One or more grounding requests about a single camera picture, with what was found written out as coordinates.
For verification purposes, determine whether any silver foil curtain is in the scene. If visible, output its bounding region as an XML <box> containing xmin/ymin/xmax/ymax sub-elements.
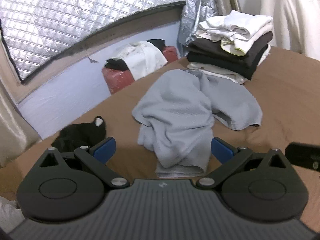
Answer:
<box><xmin>178</xmin><ymin>0</ymin><xmax>227</xmax><ymax>47</ymax></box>

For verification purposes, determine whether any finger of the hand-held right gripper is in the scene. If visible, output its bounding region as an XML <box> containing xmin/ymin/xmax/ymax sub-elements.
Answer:
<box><xmin>285</xmin><ymin>142</ymin><xmax>320</xmax><ymax>172</ymax></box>

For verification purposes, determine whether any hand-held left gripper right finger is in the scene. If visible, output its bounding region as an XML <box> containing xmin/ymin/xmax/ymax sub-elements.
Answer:
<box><xmin>196</xmin><ymin>137</ymin><xmax>295</xmax><ymax>189</ymax></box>

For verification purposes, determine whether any silver quilted window cover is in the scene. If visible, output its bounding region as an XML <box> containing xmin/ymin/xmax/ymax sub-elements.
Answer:
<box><xmin>0</xmin><ymin>0</ymin><xmax>187</xmax><ymax>80</ymax></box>

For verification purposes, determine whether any black garment white tag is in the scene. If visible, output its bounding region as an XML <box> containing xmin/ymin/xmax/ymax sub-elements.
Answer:
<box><xmin>51</xmin><ymin>116</ymin><xmax>108</xmax><ymax>153</ymax></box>

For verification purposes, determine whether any stack of folded clothes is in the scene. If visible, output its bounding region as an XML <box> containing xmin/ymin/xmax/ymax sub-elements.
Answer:
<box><xmin>187</xmin><ymin>10</ymin><xmax>273</xmax><ymax>85</ymax></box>

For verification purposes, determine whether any white curtain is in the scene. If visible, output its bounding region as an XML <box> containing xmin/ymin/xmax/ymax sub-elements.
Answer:
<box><xmin>260</xmin><ymin>0</ymin><xmax>320</xmax><ymax>62</ymax></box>

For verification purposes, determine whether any red box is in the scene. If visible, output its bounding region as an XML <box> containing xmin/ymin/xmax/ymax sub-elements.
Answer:
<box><xmin>102</xmin><ymin>45</ymin><xmax>179</xmax><ymax>95</ymax></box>

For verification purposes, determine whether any white crumpled cloth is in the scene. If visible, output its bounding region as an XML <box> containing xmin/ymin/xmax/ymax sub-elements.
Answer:
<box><xmin>106</xmin><ymin>41</ymin><xmax>168</xmax><ymax>81</ymax></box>

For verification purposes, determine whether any grey knit sweater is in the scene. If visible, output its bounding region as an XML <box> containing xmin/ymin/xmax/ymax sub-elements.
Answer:
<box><xmin>132</xmin><ymin>69</ymin><xmax>263</xmax><ymax>179</ymax></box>

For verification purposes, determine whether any black cloth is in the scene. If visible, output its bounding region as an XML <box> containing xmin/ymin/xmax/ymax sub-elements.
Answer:
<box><xmin>146</xmin><ymin>39</ymin><xmax>167</xmax><ymax>52</ymax></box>
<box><xmin>105</xmin><ymin>58</ymin><xmax>130</xmax><ymax>71</ymax></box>

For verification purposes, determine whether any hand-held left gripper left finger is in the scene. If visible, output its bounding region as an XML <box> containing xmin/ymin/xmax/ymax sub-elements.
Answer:
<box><xmin>32</xmin><ymin>137</ymin><xmax>130</xmax><ymax>188</ymax></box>

